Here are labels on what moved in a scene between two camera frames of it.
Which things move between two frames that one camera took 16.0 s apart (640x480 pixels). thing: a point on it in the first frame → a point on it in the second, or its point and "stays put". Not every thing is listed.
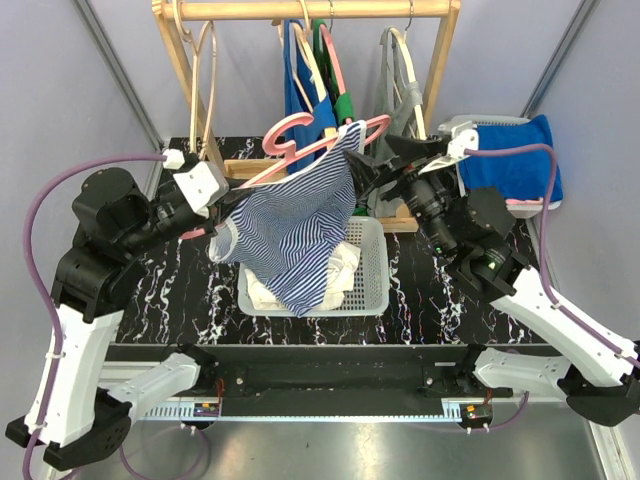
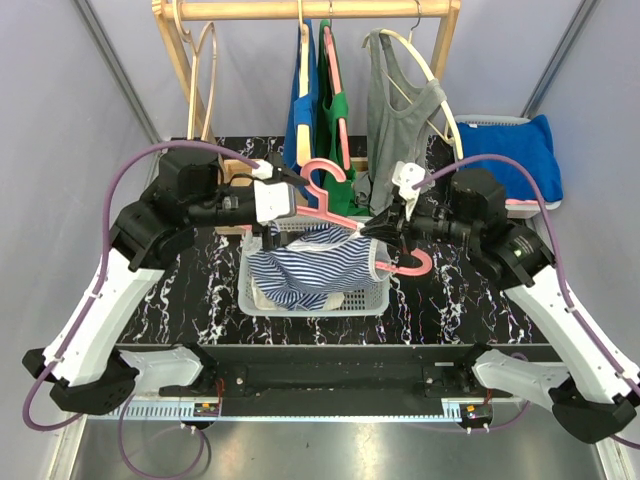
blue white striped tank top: [290, 230] → [325, 261]
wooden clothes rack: [386, 216] stays put
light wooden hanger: [187, 37] stays put
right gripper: [411, 151] → [387, 226]
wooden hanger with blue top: [311, 60] → [303, 136]
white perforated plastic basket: [370, 291] stays put
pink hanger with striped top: [295, 151] → [325, 211]
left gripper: [218, 213] → [286, 175]
